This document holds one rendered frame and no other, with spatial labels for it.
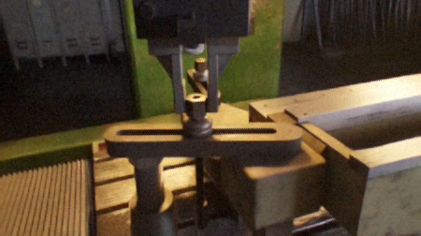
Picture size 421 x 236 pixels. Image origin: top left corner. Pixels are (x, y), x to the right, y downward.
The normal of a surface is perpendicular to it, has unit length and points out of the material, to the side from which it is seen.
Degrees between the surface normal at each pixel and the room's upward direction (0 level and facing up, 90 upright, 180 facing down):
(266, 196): 90
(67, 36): 90
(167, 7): 90
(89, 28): 90
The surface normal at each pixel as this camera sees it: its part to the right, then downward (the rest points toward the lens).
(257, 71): 0.34, 0.37
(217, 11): 0.03, 0.40
